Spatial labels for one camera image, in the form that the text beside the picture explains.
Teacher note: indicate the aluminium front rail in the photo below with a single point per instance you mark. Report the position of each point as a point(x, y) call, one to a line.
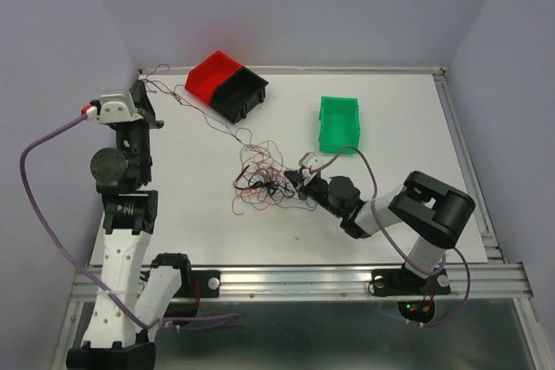
point(339, 283)

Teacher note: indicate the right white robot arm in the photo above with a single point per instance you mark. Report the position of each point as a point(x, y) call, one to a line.
point(437, 212)

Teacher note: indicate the green plastic bin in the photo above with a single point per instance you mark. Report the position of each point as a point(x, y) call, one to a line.
point(339, 120)

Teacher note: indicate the red plastic bin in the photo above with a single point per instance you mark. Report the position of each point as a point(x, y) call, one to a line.
point(203, 80)

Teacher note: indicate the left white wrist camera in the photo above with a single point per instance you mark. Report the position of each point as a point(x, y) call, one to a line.
point(117, 107)

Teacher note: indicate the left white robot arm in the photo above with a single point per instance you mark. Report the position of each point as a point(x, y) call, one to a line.
point(126, 317)

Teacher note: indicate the black plastic bin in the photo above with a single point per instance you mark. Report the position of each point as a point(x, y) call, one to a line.
point(238, 95)

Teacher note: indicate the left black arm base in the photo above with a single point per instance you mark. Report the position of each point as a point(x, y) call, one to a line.
point(194, 283)

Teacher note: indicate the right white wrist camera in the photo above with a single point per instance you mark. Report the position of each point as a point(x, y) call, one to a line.
point(308, 164)

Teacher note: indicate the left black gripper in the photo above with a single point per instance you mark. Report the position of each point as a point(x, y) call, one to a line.
point(144, 107)

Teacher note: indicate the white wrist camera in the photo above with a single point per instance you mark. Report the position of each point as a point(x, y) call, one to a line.
point(308, 164)
point(117, 107)

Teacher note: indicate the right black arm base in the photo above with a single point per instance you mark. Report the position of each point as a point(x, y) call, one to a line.
point(401, 282)

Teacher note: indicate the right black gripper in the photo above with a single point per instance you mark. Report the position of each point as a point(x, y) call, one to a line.
point(296, 176)

